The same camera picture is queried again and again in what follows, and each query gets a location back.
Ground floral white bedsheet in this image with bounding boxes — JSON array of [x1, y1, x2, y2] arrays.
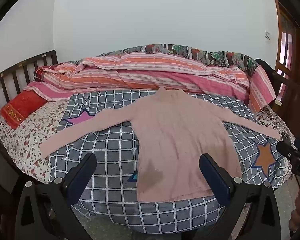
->
[[0, 100, 295, 184]]

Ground grey checked star blanket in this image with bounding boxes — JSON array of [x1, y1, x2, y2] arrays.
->
[[49, 89, 290, 234]]

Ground brown wooden door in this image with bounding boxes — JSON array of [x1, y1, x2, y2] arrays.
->
[[274, 0, 300, 105]]

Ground floral patterned dark quilt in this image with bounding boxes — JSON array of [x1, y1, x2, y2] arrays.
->
[[97, 44, 260, 77]]

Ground red embroidered pillow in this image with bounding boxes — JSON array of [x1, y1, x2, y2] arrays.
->
[[0, 91, 48, 130]]

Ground dark wooden slatted headboard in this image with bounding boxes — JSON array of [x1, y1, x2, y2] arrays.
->
[[0, 50, 59, 123]]

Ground pink knit sweater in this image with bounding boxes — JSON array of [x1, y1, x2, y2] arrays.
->
[[39, 87, 283, 202]]

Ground pink orange striped quilt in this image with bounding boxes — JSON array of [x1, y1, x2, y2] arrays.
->
[[24, 52, 277, 113]]

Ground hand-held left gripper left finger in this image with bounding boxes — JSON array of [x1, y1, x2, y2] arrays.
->
[[15, 152, 98, 240]]

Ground dark wooden footboard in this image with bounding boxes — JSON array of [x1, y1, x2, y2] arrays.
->
[[255, 59, 300, 142]]

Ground red patterned cloth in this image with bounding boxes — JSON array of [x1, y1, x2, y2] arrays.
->
[[33, 64, 65, 81]]

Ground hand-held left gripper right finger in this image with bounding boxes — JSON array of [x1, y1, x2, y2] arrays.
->
[[199, 153, 282, 240]]

